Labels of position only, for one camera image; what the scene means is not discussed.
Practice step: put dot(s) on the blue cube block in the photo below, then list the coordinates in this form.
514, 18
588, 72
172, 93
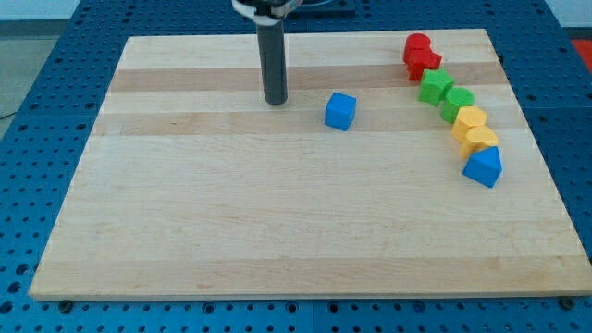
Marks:
340, 111

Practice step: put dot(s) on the light wooden board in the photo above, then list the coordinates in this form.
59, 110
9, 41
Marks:
192, 187

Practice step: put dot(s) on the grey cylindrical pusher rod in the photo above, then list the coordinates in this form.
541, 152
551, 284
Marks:
273, 62

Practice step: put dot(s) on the red star block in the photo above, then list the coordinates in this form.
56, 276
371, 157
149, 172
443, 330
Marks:
419, 60

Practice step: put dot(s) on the green star block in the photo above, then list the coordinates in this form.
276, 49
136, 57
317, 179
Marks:
434, 85

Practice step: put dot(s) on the red cylinder block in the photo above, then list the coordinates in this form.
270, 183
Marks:
415, 42

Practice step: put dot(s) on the green cylinder block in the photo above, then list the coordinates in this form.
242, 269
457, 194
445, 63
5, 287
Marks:
453, 101

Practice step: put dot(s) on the yellow pentagon block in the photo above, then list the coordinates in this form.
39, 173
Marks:
467, 117

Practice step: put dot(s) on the yellow heart block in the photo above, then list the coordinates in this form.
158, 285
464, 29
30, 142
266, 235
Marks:
477, 139

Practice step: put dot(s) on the blue triangular prism block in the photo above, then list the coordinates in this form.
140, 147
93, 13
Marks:
484, 167

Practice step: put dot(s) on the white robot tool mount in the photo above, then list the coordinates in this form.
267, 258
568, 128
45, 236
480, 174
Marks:
265, 12

